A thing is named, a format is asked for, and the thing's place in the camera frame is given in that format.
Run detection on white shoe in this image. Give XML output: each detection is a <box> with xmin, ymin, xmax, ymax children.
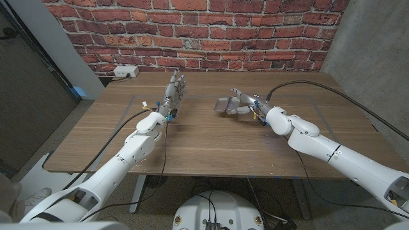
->
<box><xmin>24</xmin><ymin>187</ymin><xmax>52</xmax><ymax>207</ymax></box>

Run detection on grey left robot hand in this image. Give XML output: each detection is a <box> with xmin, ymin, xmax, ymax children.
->
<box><xmin>156</xmin><ymin>69</ymin><xmax>189</xmax><ymax>119</ymax></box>

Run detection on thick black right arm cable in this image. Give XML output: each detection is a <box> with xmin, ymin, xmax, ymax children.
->
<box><xmin>265</xmin><ymin>79</ymin><xmax>409</xmax><ymax>142</ymax></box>

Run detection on black torso cable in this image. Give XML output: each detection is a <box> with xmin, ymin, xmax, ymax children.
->
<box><xmin>194</xmin><ymin>194</ymin><xmax>218</xmax><ymax>223</ymax></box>

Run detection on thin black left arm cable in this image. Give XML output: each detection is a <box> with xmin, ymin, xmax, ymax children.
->
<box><xmin>79</xmin><ymin>121</ymin><xmax>170</xmax><ymax>223</ymax></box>

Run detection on silver hinged tin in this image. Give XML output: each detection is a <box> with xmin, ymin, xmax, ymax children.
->
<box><xmin>213</xmin><ymin>96</ymin><xmax>241</xmax><ymax>115</ymax></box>

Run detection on dark perforated wall panel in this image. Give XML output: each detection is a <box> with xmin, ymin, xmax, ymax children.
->
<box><xmin>0</xmin><ymin>3</ymin><xmax>81</xmax><ymax>176</ymax></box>

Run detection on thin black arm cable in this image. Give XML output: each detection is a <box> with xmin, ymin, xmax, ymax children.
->
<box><xmin>79</xmin><ymin>121</ymin><xmax>170</xmax><ymax>223</ymax></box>
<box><xmin>284</xmin><ymin>135</ymin><xmax>409</xmax><ymax>211</ymax></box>

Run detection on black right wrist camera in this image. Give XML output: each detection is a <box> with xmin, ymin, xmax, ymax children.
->
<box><xmin>255</xmin><ymin>113</ymin><xmax>269</xmax><ymax>127</ymax></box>

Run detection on black power strip cord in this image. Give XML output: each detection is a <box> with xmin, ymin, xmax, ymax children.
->
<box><xmin>110</xmin><ymin>73</ymin><xmax>131</xmax><ymax>83</ymax></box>

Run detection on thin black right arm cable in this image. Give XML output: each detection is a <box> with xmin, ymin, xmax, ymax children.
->
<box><xmin>284</xmin><ymin>135</ymin><xmax>409</xmax><ymax>211</ymax></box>

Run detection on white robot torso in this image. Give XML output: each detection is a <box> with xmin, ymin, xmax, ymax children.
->
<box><xmin>171</xmin><ymin>190</ymin><xmax>265</xmax><ymax>230</ymax></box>

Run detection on red brick print backdrop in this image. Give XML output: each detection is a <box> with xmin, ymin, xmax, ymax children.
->
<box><xmin>41</xmin><ymin>0</ymin><xmax>351</xmax><ymax>77</ymax></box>

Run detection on white power strip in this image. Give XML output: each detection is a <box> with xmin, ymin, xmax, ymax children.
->
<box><xmin>113</xmin><ymin>65</ymin><xmax>140</xmax><ymax>78</ymax></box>

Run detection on white table leg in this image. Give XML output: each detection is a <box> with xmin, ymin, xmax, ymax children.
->
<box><xmin>290</xmin><ymin>178</ymin><xmax>313</xmax><ymax>220</ymax></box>
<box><xmin>129</xmin><ymin>174</ymin><xmax>147</xmax><ymax>214</ymax></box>

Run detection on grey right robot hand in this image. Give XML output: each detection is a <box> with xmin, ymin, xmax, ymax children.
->
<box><xmin>225</xmin><ymin>88</ymin><xmax>275</xmax><ymax>116</ymax></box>

